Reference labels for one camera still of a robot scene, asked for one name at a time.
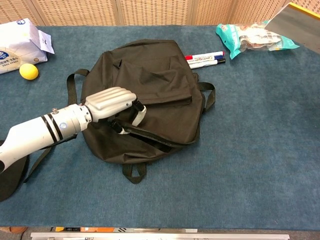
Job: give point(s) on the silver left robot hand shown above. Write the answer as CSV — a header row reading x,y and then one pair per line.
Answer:
x,y
107,102

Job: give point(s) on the black fabric backpack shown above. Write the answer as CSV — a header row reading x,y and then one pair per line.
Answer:
x,y
162,75

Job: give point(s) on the yellow and white book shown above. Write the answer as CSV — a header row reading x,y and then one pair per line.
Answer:
x,y
295,25

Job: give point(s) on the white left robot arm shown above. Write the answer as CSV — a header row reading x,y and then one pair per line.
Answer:
x,y
35,135

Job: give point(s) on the yellow lemon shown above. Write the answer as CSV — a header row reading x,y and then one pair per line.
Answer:
x,y
29,71

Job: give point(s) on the black capped whiteboard marker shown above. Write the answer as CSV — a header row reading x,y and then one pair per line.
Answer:
x,y
202,65

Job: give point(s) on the wicker folding screen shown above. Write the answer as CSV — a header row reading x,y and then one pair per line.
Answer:
x,y
155,11

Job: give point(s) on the white paper flour bag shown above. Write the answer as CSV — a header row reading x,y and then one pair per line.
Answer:
x,y
20,42

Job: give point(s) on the red capped whiteboard marker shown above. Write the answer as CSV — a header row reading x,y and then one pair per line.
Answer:
x,y
205,55

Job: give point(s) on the blue capped whiteboard marker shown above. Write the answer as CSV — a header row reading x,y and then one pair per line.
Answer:
x,y
218,57

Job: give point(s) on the black round pad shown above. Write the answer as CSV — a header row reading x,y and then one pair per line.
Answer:
x,y
12,180

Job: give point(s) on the blue felt table cover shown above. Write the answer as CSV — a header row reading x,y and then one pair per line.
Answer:
x,y
225,180

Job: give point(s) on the teal snack package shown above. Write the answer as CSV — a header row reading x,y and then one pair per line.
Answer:
x,y
232,35

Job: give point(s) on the aluminium rail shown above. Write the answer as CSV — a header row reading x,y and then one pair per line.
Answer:
x,y
160,236

